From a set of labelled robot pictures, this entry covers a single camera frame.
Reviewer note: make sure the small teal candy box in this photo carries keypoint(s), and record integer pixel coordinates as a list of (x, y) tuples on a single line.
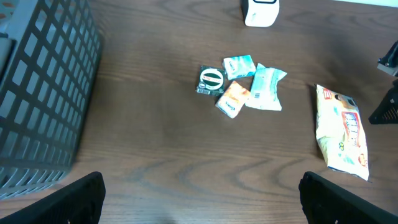
[(239, 66)]

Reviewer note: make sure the small orange candy box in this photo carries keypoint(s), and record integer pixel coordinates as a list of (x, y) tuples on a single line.
[(233, 99)]

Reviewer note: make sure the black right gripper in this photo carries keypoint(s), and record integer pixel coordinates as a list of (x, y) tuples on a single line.
[(386, 112)]

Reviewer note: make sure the white barcode scanner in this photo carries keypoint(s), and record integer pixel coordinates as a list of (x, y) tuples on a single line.
[(260, 13)]

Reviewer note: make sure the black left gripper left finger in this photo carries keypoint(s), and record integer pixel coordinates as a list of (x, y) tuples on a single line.
[(79, 202)]

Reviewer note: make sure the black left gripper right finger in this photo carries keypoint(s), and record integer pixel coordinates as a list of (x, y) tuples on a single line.
[(325, 202)]

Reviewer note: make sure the teal white snack packet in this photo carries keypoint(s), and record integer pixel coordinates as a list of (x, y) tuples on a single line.
[(264, 89)]

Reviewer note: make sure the dark grey plastic basket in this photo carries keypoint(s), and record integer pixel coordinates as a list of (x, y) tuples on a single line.
[(50, 53)]

